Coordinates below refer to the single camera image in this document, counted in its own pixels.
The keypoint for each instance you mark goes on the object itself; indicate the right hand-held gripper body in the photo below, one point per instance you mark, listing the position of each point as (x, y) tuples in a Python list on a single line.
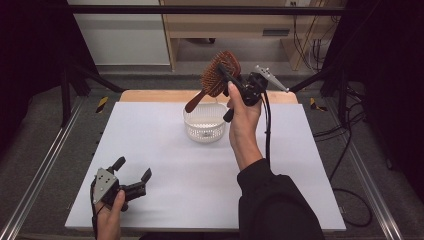
[(253, 88)]

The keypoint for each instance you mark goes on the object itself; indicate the black curtain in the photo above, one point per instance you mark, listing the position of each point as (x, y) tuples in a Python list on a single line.
[(393, 83), (30, 60)]

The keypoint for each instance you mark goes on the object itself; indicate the wooden table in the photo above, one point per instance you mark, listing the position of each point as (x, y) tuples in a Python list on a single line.
[(150, 96)]

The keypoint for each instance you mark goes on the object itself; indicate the light wooden desk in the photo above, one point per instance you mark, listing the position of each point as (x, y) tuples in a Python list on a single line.
[(226, 25)]

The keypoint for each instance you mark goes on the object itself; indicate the person's right hand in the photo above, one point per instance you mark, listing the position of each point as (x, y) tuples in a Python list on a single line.
[(245, 123)]

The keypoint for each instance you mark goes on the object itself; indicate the black metal stand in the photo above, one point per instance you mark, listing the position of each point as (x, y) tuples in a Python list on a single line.
[(342, 96), (65, 100)]

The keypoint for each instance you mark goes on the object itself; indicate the white perforated plastic basket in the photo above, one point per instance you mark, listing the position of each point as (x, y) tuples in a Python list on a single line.
[(204, 128)]

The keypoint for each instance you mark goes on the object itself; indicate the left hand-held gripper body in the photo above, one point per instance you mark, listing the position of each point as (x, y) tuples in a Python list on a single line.
[(105, 185)]

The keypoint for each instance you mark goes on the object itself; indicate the brown wooden hairbrush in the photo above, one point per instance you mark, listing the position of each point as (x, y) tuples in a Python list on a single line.
[(218, 75)]

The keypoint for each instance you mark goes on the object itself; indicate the black horizontal frame bar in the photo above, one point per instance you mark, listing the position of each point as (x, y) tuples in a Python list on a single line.
[(200, 9)]

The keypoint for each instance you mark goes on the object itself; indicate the person's left hand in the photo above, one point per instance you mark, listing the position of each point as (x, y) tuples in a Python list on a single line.
[(110, 220)]

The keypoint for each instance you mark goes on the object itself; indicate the aluminium rail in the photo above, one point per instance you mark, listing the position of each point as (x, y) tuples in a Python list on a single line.
[(40, 170), (370, 186)]

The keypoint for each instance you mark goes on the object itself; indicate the white board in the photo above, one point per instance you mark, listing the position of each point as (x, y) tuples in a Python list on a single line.
[(173, 186)]

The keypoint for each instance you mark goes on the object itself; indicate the white cabinet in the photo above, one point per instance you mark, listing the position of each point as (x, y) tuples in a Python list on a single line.
[(126, 36)]

